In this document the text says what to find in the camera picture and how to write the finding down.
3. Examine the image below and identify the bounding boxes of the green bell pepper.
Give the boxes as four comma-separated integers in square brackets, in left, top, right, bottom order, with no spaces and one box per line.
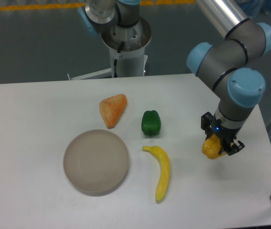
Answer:
[141,110,162,137]

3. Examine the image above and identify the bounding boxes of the beige round plate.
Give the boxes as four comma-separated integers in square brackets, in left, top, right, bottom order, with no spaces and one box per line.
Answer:
[63,129,130,196]

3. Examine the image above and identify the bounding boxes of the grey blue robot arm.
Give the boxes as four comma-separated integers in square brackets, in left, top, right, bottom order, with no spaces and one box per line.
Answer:
[78,0,271,159]

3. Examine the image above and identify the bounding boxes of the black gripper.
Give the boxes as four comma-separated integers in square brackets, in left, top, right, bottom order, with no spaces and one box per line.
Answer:
[201,112,245,156]

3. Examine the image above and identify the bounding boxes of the yellow banana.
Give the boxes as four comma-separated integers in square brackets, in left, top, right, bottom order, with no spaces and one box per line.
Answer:
[142,146,171,203]

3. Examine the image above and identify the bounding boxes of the black cable on pedestal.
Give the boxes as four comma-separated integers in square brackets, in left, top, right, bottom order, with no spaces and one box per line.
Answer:
[112,41,126,78]

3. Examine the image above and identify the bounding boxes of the orange triangular bread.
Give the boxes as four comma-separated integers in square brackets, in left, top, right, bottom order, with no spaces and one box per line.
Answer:
[99,94,127,129]

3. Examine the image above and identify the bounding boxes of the yellow bell pepper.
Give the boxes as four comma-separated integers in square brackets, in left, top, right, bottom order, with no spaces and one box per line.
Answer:
[202,134,226,159]

